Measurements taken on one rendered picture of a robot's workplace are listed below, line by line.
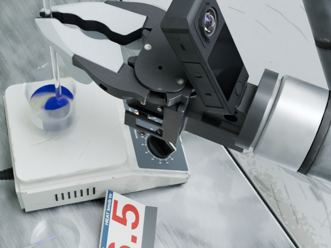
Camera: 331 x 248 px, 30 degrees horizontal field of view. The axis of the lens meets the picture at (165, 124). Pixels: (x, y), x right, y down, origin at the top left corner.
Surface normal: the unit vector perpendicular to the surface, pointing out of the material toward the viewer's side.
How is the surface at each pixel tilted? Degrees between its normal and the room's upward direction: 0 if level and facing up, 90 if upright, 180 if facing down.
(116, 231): 40
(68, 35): 1
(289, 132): 44
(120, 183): 90
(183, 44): 92
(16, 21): 0
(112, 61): 1
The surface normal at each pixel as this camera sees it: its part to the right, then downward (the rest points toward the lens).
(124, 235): 0.71, -0.29
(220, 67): 0.84, 0.12
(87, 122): 0.10, -0.47
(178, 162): 0.57, -0.49
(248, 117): -0.20, 0.23
